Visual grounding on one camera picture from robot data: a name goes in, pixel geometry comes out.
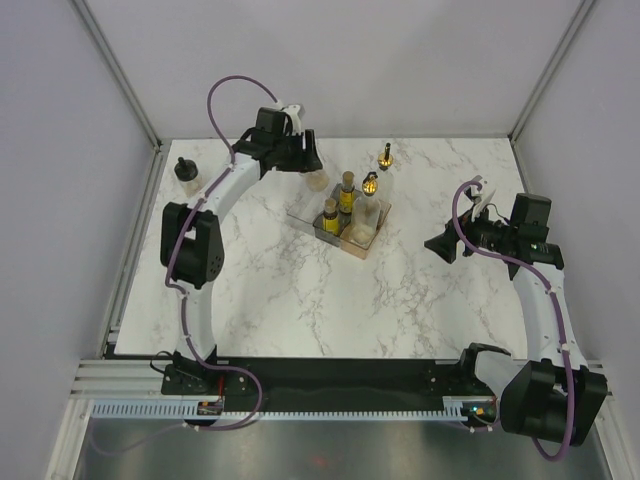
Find clear plastic bin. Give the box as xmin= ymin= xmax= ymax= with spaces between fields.
xmin=285 ymin=189 xmax=330 ymax=236

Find tall clear bottle gold pourer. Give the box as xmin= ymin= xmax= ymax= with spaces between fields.
xmin=350 ymin=171 xmax=381 ymax=246

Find tall bottle gold pourer brown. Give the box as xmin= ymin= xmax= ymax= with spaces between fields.
xmin=376 ymin=142 xmax=394 ymax=226

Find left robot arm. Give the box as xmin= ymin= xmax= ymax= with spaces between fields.
xmin=160 ymin=104 xmax=323 ymax=395

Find smoky grey plastic bin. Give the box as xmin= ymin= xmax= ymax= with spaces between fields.
xmin=314 ymin=184 xmax=353 ymax=248

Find right aluminium frame post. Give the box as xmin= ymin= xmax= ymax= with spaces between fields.
xmin=508 ymin=0 xmax=599 ymax=146

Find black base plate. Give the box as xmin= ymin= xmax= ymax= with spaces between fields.
xmin=161 ymin=355 xmax=492 ymax=412

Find white slotted cable duct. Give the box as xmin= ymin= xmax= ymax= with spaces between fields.
xmin=90 ymin=396 xmax=495 ymax=422

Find small yellow label bottle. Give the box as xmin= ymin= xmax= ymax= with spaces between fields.
xmin=339 ymin=171 xmax=355 ymax=215
xmin=322 ymin=198 xmax=340 ymax=236

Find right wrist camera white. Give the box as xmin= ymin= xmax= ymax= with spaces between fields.
xmin=464 ymin=175 xmax=496 ymax=222

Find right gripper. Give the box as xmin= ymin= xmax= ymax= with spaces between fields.
xmin=424 ymin=198 xmax=517 ymax=264

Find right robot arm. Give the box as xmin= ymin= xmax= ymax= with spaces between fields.
xmin=424 ymin=180 xmax=608 ymax=451

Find aluminium rail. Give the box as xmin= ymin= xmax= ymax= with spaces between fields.
xmin=95 ymin=142 xmax=169 ymax=359
xmin=69 ymin=357 xmax=616 ymax=401

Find aluminium frame post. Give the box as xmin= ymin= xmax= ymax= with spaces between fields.
xmin=68 ymin=0 xmax=162 ymax=153
xmin=508 ymin=0 xmax=599 ymax=146

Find left aluminium frame post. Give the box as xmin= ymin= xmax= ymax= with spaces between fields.
xmin=68 ymin=0 xmax=162 ymax=153

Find aluminium front rail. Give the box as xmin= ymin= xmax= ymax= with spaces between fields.
xmin=69 ymin=357 xmax=616 ymax=401

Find aluminium rail left side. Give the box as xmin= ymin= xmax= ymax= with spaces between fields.
xmin=95 ymin=142 xmax=169 ymax=359

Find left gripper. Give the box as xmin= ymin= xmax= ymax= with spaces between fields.
xmin=273 ymin=130 xmax=322 ymax=173

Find shaker jar black cap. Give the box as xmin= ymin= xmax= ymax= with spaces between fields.
xmin=300 ymin=169 xmax=329 ymax=193
xmin=174 ymin=157 xmax=205 ymax=199

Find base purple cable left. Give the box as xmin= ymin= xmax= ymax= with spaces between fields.
xmin=164 ymin=362 xmax=264 ymax=432

